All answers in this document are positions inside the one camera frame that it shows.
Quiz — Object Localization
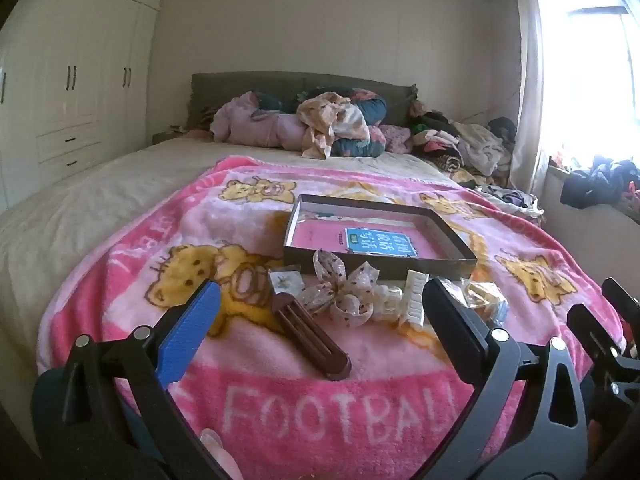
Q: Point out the brown hair clip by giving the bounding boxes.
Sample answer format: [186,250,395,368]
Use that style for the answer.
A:
[270,292,352,381]

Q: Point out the clear hair claw clip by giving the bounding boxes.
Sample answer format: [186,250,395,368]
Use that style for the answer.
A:
[372,282,405,321]

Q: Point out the white wardrobe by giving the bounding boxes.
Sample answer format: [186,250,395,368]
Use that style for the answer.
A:
[0,0,168,211]

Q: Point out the bright window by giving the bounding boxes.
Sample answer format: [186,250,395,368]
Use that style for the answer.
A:
[537,0,640,171]

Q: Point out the cream curtain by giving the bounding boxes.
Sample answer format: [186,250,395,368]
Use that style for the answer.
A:
[510,0,553,196]

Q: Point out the clear packet of earrings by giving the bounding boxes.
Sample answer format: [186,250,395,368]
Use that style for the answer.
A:
[267,267,307,301]

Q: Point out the sheer dotted ribbon bow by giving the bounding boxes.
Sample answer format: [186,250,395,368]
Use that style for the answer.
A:
[300,250,381,328]

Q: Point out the dark clothes on sill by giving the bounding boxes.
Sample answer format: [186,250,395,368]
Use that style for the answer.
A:
[560,157,640,211]

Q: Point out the beige printed cloth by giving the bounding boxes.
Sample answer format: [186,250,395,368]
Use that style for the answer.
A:
[296,92,371,158]

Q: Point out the pile of mixed clothes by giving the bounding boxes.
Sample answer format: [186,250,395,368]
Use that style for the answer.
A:
[407,100,543,211]

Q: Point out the dark shallow cardboard box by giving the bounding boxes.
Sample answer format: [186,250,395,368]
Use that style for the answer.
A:
[282,194,478,281]

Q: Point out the person's left hand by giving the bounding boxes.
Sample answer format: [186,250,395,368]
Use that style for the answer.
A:
[200,427,244,480]

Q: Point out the pink quilted bedding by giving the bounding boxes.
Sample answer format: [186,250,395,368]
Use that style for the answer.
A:
[210,92,311,148]

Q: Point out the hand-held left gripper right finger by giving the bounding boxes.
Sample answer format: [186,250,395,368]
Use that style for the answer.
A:
[410,277,590,480]

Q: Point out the pink bear printed blanket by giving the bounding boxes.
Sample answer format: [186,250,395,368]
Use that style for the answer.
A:
[37,156,628,480]

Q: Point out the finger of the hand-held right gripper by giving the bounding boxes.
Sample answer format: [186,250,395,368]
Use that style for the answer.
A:
[601,277,640,323]
[566,303,628,363]

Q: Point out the clear packet of yellow rings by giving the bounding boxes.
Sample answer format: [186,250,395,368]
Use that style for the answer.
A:
[447,277,511,328]

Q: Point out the white hair claw clip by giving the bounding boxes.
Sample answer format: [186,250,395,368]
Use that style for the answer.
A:
[397,270,431,328]

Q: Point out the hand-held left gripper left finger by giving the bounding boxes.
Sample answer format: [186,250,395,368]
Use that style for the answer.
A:
[60,280,236,480]

